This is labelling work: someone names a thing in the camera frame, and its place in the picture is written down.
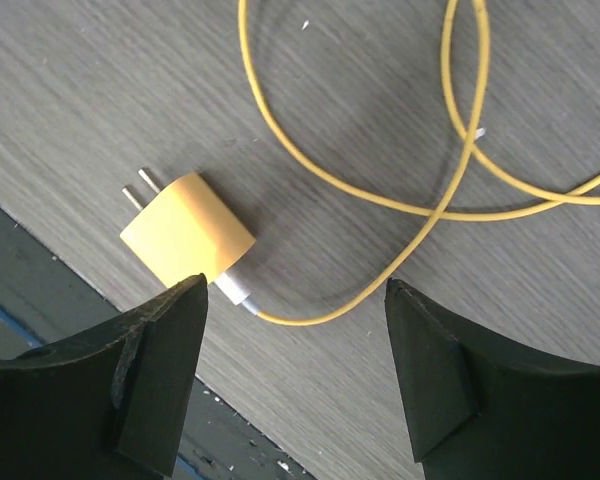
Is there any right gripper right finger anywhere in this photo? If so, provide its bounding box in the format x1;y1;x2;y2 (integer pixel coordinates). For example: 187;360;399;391
385;279;600;479

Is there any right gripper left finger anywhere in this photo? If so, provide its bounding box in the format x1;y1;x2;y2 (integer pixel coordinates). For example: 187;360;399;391
0;275;208;479

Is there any yellow charger block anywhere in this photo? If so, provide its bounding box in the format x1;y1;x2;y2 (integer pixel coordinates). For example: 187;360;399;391
119;168;256;288

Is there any black mounting base plate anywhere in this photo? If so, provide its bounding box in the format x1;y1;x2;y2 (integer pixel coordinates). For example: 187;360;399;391
0;208;309;479

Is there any yellow charging cable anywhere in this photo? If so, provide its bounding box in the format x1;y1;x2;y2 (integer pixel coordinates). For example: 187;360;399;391
214;0;600;327

